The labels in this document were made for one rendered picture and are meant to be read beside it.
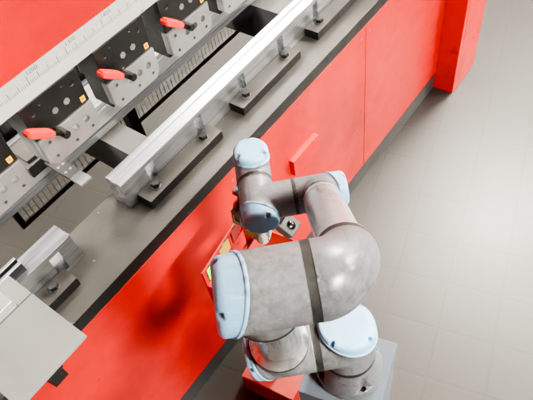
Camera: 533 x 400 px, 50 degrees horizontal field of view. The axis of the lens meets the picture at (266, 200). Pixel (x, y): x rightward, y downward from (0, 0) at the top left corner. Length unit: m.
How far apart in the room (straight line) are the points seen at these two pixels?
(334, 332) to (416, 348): 1.12
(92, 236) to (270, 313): 0.88
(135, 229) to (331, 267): 0.86
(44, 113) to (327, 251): 0.71
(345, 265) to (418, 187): 1.90
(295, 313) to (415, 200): 1.87
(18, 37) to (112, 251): 0.59
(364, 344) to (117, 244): 0.70
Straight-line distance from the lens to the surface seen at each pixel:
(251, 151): 1.17
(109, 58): 1.32
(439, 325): 2.28
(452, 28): 2.84
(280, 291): 0.74
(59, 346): 1.27
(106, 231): 1.55
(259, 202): 1.11
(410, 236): 2.47
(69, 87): 1.27
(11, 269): 1.43
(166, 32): 1.42
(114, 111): 1.77
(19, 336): 1.33
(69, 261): 1.50
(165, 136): 1.58
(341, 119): 2.16
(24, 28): 1.18
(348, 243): 0.78
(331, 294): 0.74
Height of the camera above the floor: 2.04
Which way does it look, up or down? 52 degrees down
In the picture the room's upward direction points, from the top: 11 degrees counter-clockwise
